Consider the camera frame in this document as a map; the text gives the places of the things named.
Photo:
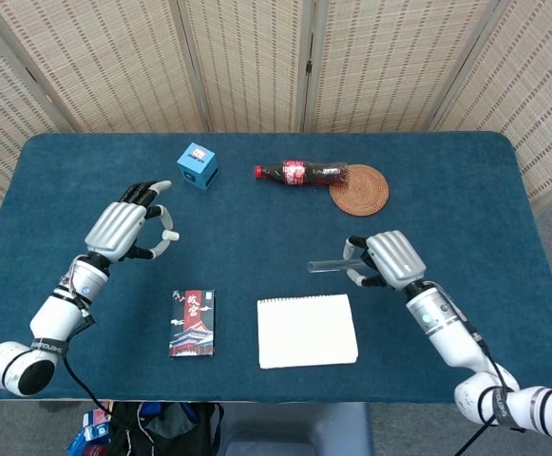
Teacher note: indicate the round woven rattan coaster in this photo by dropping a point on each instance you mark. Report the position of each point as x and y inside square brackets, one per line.
[363, 197]

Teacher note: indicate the light blue cardboard box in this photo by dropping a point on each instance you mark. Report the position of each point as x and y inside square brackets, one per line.
[198, 166]

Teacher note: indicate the dark blue table cloth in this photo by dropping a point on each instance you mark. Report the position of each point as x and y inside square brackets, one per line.
[256, 228]

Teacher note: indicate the cola bottle red cap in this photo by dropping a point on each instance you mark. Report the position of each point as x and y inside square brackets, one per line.
[304, 174]

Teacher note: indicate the blue red plastic bags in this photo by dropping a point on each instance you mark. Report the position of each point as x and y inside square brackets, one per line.
[90, 434]

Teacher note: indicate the white spiral notebook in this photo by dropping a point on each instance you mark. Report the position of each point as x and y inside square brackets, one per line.
[306, 330]

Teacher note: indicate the black backpack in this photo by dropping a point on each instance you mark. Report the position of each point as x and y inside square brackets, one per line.
[161, 427]

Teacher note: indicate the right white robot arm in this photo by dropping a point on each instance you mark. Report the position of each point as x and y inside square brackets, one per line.
[446, 332]

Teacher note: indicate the grey blue chair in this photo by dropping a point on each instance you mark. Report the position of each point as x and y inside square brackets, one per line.
[299, 427]

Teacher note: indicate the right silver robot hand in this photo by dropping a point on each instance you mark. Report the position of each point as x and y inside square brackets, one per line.
[396, 259]

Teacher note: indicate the black screen hinge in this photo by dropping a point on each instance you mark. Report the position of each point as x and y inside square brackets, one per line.
[309, 66]

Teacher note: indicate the clear glass test tube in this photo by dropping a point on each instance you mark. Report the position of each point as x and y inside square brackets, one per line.
[328, 266]

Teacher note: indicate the black red palace box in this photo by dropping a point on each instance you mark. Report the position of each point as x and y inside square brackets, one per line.
[192, 323]

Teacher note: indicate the woven bamboo screen panel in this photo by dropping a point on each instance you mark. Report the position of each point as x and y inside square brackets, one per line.
[109, 62]
[389, 62]
[0, 142]
[532, 95]
[252, 62]

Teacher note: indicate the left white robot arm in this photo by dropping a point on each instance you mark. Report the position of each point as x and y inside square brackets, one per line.
[62, 318]

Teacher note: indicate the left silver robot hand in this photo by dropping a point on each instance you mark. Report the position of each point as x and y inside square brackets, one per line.
[114, 228]

